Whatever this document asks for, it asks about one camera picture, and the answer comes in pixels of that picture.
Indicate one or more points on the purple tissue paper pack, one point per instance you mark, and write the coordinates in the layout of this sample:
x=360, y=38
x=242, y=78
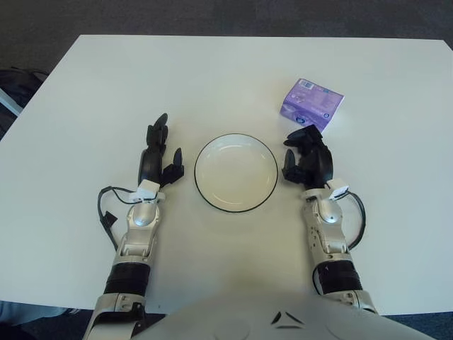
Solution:
x=311, y=101

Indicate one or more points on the black backpack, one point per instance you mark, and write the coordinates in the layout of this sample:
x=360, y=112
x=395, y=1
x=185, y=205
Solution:
x=21, y=85

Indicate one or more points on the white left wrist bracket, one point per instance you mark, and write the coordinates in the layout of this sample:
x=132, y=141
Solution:
x=148, y=187

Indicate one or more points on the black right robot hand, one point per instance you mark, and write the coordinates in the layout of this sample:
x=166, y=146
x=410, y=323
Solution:
x=315, y=163

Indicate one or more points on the blue fabric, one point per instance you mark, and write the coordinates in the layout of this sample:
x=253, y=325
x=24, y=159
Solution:
x=21, y=311

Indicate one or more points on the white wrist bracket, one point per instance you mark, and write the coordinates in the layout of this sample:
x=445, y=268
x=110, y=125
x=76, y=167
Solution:
x=339, y=187
x=148, y=187

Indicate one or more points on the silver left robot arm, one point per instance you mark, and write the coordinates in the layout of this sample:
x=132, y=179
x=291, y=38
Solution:
x=141, y=216

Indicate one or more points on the white plate with black rim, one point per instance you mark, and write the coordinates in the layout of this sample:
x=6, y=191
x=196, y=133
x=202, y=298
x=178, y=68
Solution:
x=235, y=173

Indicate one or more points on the grey robot torso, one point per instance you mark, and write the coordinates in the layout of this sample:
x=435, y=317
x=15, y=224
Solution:
x=247, y=318

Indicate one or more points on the white grey board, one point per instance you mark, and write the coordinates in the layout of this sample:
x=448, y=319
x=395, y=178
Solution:
x=7, y=101

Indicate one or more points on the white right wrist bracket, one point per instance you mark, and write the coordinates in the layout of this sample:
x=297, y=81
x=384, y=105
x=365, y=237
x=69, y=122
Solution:
x=339, y=187

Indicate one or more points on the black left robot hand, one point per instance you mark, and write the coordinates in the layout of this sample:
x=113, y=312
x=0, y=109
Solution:
x=152, y=166

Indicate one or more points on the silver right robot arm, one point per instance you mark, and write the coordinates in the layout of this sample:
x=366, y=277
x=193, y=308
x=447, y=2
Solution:
x=329, y=212

